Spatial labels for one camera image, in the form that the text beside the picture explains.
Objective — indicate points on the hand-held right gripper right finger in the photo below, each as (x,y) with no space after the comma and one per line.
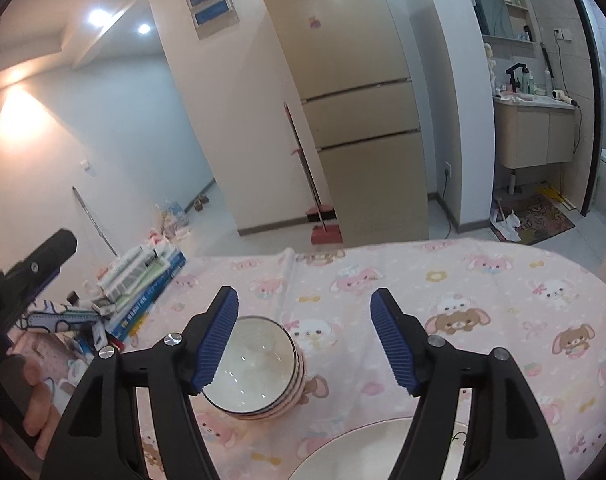
(393,340)

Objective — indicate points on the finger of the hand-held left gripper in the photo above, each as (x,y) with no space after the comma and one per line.
(48,257)

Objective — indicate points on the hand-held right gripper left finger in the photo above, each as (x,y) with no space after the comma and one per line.
(218,340)

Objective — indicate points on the white bowl black rim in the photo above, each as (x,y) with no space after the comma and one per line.
(253,360)

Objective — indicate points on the white cartoon print plate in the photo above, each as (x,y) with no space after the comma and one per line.
(353,455)

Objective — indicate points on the person's left hand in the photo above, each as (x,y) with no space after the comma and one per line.
(43,400)

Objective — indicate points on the white striped box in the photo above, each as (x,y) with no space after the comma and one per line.
(133,270)

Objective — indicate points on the red dustpan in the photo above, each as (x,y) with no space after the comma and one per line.
(325,236)

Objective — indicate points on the white printed bag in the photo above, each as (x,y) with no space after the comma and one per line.
(173,220)

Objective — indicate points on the brown slippers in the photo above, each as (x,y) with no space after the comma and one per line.
(201,203)

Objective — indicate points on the white crumpled cloth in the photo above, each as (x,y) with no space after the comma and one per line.
(505,222)

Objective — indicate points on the brown printed bath mat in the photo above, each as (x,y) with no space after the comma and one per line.
(543,220)

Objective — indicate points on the yellow floor mat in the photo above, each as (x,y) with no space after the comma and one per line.
(554,194)

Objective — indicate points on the beige vanity cabinet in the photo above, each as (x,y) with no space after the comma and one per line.
(528,135)

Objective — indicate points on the round ceiling light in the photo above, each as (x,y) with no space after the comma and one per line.
(98,16)
(143,29)

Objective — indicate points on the beige three-door fridge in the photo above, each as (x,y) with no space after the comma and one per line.
(343,60)

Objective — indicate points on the black faucet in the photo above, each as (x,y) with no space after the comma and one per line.
(514,80)

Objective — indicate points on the white figurine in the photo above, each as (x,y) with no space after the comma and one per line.
(491,67)

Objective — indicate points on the green bottle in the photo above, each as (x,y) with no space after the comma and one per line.
(531,83)

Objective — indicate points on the white hair dryer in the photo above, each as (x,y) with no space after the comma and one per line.
(560,94)

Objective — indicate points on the grey electrical panel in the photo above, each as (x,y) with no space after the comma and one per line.
(213,7)

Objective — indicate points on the black white hanging tool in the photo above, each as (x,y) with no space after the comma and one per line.
(546,67)

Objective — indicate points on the pink fridge sticker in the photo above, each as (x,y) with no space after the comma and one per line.
(313,22)

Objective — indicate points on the bathroom mirror cabinet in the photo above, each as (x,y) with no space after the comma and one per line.
(493,5)

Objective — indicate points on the white wall socket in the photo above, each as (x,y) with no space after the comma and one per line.
(448,168)
(561,34)

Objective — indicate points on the black door frame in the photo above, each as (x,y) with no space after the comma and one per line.
(594,85)

